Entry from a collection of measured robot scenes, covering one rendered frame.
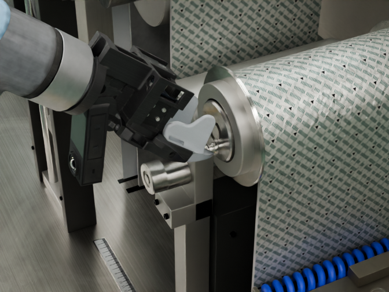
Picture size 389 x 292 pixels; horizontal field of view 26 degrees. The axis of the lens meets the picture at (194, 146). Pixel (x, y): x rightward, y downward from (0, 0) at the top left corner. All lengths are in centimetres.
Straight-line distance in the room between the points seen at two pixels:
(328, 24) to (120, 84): 57
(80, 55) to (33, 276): 56
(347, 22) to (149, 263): 48
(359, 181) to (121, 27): 44
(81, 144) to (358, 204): 39
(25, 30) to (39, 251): 62
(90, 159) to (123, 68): 11
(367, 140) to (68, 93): 40
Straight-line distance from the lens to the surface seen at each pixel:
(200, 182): 105
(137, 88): 88
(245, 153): 95
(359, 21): 130
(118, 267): 132
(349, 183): 108
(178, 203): 106
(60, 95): 83
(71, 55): 82
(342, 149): 103
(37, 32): 80
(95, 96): 84
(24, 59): 79
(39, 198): 145
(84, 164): 91
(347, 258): 115
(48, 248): 136
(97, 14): 166
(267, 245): 107
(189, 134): 94
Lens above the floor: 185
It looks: 38 degrees down
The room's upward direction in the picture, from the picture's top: straight up
